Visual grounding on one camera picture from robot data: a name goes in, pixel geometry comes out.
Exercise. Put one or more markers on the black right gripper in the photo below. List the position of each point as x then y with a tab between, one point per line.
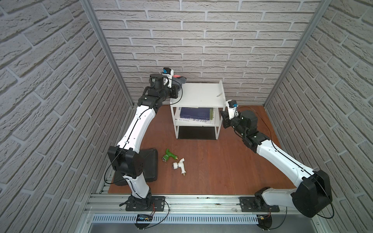
225	119

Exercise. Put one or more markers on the black connector with wires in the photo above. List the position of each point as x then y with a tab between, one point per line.
264	222

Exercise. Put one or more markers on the dark blue book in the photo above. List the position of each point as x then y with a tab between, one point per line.
196	113

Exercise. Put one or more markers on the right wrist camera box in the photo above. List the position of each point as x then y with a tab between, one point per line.
232	108

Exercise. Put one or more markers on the white perforated cable duct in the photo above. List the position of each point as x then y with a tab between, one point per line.
248	219

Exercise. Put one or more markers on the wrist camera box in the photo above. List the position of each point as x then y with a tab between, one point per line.
232	108
167	77

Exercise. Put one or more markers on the grey and pink cloth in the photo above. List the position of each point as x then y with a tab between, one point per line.
180	79

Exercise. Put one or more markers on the small green circuit board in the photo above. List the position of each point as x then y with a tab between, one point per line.
144	218

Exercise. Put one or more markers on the green toy drill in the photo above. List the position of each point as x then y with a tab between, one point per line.
169	155

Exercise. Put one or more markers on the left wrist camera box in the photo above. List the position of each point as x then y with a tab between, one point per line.
167	77

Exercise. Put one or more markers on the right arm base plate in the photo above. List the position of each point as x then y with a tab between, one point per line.
256	204

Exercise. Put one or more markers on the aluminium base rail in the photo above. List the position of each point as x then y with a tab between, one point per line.
288	220

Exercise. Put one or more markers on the green book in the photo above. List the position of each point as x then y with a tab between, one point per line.
212	114

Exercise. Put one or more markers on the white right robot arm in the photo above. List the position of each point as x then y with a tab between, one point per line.
312	191

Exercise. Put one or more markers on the white toy drill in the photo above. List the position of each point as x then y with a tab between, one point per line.
180	165

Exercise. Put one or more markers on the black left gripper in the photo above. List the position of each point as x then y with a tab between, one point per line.
175	91

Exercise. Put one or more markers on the white metal bookshelf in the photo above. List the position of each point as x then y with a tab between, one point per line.
199	95

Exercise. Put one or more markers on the aluminium corner post left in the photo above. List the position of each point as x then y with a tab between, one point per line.
95	23

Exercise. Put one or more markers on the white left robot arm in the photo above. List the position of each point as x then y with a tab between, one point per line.
124	157

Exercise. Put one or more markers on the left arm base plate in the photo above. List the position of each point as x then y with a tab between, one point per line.
154	203

